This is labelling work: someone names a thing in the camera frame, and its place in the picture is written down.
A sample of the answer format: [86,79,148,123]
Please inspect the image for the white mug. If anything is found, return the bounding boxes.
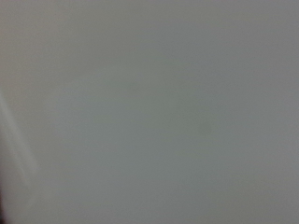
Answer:
[0,0,299,224]

